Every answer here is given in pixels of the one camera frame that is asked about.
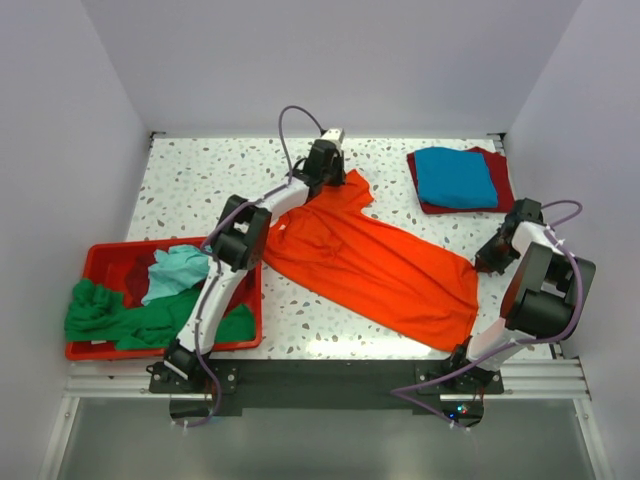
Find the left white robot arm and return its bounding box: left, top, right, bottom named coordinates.
left=161, top=128, right=346, bottom=387

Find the green t shirt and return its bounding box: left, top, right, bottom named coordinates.
left=63, top=278, right=257, bottom=350

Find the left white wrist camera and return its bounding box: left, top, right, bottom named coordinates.
left=321, top=128, right=345, bottom=148

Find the folded dark red t shirt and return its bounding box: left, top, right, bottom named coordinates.
left=407, top=147, right=514, bottom=214

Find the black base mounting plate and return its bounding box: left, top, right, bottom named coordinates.
left=147, top=359, right=504, bottom=426

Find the red plastic bin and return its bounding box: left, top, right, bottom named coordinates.
left=64, top=237, right=264, bottom=361

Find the folded blue t shirt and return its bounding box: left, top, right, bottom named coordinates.
left=414, top=147, right=499, bottom=210

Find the orange t shirt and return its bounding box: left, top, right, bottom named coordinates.
left=264, top=171, right=478, bottom=352

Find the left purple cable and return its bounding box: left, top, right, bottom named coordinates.
left=189, top=104, right=326, bottom=401

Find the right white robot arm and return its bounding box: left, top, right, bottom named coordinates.
left=442, top=198, right=596, bottom=386

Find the light blue t shirt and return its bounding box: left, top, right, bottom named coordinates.
left=141, top=244, right=209, bottom=306

